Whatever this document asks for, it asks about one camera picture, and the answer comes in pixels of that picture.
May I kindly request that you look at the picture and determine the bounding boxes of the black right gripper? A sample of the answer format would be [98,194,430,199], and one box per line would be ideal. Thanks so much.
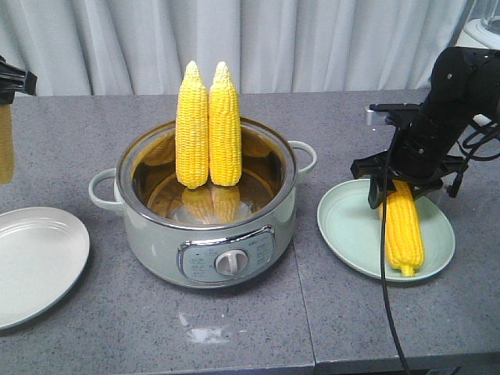
[350,105,469,209]

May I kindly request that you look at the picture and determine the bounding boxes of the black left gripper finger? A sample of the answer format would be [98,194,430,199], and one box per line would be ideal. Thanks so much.
[0,56,38,105]

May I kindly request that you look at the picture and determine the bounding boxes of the pale yellow corn cob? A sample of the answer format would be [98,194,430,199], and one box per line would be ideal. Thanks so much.
[0,105,15,184]

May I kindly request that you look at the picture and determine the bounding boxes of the bright yellow corn cob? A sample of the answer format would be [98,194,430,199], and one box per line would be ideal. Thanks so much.
[385,180,425,277]

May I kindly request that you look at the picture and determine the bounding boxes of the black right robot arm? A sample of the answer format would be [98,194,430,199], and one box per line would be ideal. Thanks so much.
[351,47,499,209]

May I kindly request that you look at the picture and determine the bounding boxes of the mint green round plate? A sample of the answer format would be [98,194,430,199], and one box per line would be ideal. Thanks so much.
[317,179,455,283]

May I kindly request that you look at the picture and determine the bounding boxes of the grey pleated curtain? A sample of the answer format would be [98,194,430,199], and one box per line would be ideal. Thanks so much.
[1,1,472,95]

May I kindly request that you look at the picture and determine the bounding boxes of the pale green electric pot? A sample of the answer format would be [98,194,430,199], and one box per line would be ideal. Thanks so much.
[88,119,316,289]

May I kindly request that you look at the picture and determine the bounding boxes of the white round plate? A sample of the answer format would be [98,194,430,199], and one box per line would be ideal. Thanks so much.
[1,207,90,330]

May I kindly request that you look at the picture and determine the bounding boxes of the white rice cooker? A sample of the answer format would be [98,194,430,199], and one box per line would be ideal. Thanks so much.
[455,0,499,50]

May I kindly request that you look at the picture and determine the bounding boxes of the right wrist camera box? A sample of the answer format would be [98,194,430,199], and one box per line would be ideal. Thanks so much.
[365,103,420,128]

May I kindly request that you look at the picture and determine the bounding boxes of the black right camera cable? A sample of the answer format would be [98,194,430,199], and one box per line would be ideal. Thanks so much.
[378,116,500,375]

